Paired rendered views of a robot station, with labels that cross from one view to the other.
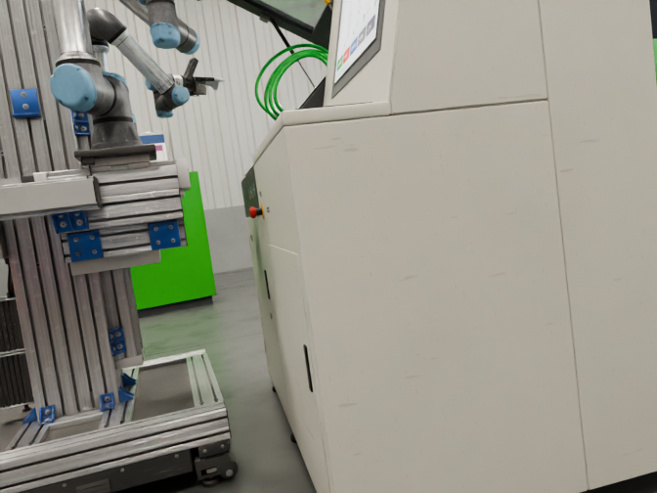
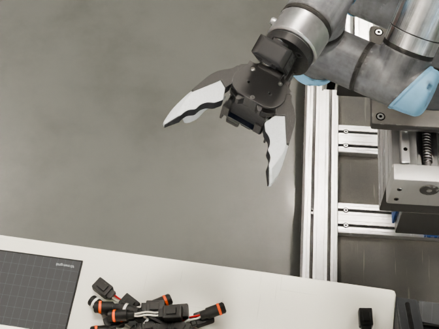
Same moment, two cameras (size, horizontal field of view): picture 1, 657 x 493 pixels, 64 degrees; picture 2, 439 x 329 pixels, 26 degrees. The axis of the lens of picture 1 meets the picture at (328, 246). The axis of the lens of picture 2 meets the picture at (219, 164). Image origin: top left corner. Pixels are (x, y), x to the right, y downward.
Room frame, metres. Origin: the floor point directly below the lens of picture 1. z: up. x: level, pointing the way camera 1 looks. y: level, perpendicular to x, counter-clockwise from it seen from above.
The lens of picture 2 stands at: (1.66, -0.49, 2.44)
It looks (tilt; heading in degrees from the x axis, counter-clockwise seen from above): 59 degrees down; 111
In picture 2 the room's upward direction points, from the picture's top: straight up
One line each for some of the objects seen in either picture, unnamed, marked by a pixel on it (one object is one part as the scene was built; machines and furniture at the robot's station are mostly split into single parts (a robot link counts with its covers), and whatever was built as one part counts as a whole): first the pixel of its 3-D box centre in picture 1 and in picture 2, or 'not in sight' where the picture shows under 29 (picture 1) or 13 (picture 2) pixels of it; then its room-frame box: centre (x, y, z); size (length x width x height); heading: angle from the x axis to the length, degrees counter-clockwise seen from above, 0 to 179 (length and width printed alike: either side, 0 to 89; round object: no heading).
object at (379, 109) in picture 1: (306, 140); (178, 324); (1.39, 0.02, 0.96); 0.70 x 0.22 x 0.03; 12
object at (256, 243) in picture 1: (266, 303); not in sight; (2.06, 0.27, 0.44); 0.65 x 0.02 x 0.68; 12
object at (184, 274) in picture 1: (152, 245); not in sight; (5.36, 1.77, 0.65); 0.95 x 0.86 x 1.30; 115
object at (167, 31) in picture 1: (166, 26); (325, 51); (1.50, 0.36, 1.34); 0.11 x 0.08 x 0.11; 171
